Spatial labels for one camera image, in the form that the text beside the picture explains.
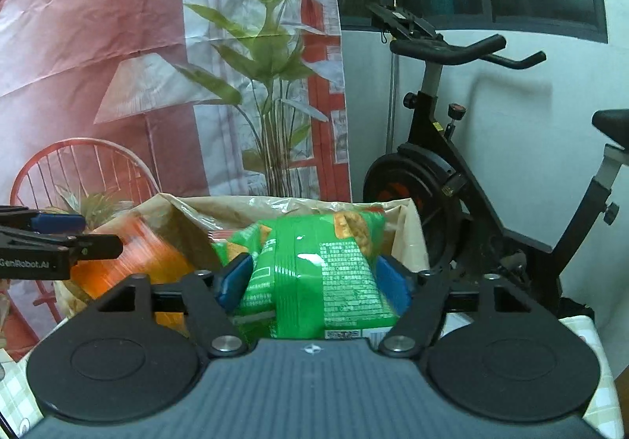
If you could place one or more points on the orange snack bag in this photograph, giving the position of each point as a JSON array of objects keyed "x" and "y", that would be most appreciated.
[{"x": 144, "y": 252}]

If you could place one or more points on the cardboard box with plastic liner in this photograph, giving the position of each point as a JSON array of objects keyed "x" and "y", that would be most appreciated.
[{"x": 187, "y": 224}]

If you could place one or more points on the printed pink backdrop cloth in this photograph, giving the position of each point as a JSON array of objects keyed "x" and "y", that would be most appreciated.
[{"x": 106, "y": 103}]

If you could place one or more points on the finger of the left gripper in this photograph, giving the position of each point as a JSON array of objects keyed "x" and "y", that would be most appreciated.
[
  {"x": 78, "y": 247},
  {"x": 45, "y": 222}
]

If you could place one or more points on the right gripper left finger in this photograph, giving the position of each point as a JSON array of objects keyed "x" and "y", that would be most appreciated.
[{"x": 210, "y": 298}]

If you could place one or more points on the green snack bag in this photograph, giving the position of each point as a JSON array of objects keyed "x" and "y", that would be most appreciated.
[{"x": 313, "y": 276}]

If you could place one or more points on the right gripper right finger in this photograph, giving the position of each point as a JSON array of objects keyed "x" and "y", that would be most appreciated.
[{"x": 419, "y": 299}]

